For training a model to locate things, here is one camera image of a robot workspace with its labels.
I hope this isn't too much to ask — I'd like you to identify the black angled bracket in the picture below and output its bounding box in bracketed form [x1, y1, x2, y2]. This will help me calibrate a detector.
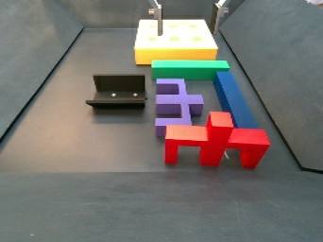
[86, 74, 147, 108]

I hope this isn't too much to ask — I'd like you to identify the red interlocking block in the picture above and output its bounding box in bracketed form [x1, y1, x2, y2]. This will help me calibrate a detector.
[164, 112, 270, 168]

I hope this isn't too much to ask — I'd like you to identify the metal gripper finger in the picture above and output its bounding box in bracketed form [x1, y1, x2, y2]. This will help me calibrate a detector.
[150, 0, 163, 36]
[215, 0, 230, 32]

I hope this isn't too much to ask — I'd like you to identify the blue long block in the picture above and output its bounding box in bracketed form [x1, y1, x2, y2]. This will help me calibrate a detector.
[214, 72, 259, 129]

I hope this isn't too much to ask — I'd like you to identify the yellow slotted board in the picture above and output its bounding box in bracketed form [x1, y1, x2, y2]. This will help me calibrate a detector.
[134, 19, 219, 65]

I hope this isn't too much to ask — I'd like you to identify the green rectangular block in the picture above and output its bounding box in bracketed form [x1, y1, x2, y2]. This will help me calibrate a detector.
[151, 60, 230, 80]

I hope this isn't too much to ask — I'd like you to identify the purple interlocking block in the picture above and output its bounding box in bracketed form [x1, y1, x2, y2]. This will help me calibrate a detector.
[155, 78, 205, 137]

